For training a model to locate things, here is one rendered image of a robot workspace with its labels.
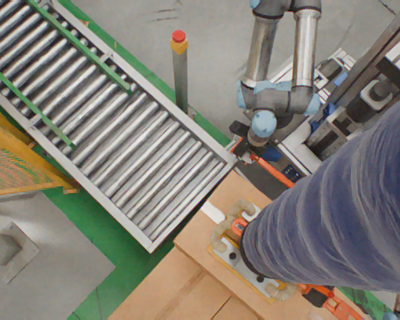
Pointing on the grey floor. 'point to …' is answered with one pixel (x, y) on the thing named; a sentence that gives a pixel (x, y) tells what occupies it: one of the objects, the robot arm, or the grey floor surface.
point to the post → (180, 73)
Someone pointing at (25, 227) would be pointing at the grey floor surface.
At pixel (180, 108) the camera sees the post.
